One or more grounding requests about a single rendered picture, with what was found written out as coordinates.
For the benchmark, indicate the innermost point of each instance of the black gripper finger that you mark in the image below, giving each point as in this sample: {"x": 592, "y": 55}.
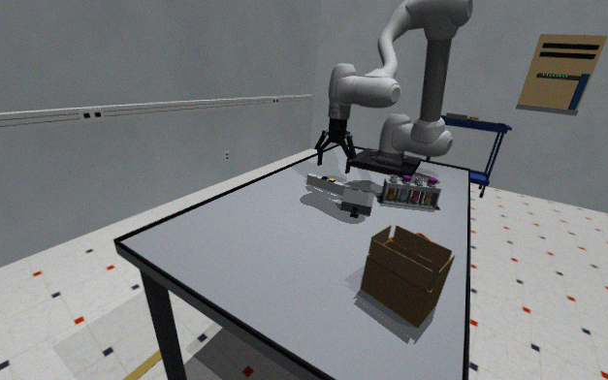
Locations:
{"x": 320, "y": 147}
{"x": 350, "y": 153}

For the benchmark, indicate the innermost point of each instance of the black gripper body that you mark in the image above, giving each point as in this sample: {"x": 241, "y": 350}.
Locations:
{"x": 337, "y": 128}

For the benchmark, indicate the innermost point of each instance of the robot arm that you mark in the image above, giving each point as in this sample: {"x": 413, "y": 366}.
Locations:
{"x": 441, "y": 20}

